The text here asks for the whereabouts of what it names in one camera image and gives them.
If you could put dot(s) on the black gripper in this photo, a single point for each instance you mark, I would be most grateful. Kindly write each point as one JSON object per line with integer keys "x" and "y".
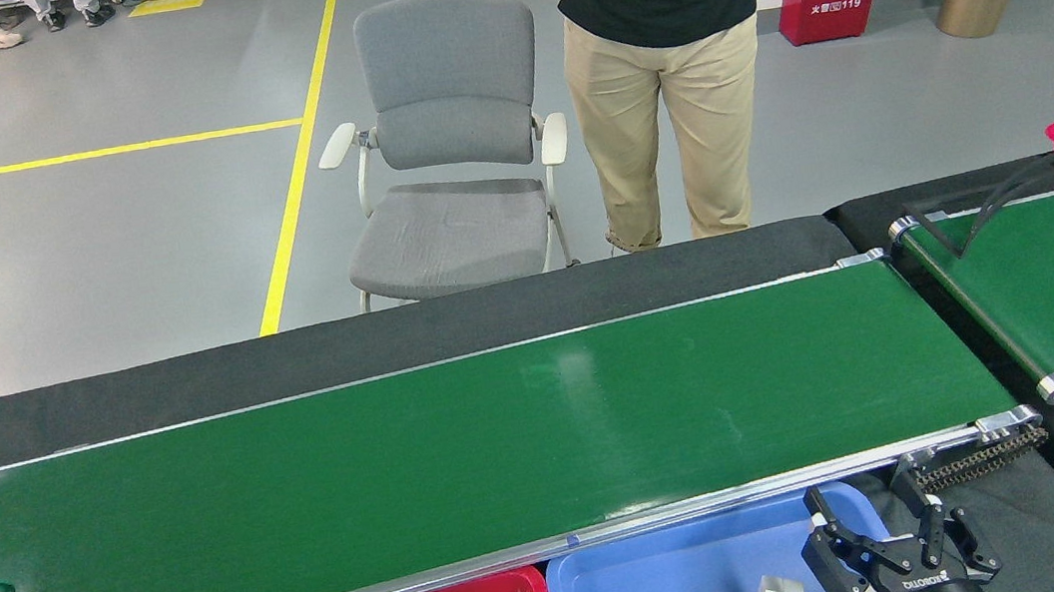
{"x": 924, "y": 584}

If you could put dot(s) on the blue plastic tray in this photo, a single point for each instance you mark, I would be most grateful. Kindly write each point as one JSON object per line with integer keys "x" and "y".
{"x": 681, "y": 569}

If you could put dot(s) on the long green conveyor belt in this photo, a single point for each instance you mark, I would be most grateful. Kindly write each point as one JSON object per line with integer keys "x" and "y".
{"x": 408, "y": 472}

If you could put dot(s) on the grey office chair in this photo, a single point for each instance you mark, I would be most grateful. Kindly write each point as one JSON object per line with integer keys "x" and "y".
{"x": 457, "y": 134}

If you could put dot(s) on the bystander person with dark shoes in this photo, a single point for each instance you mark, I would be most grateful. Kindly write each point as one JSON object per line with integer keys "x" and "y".
{"x": 95, "y": 12}

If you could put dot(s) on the black angled guide bracket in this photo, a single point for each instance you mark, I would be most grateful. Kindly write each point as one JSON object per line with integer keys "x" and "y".
{"x": 958, "y": 245}

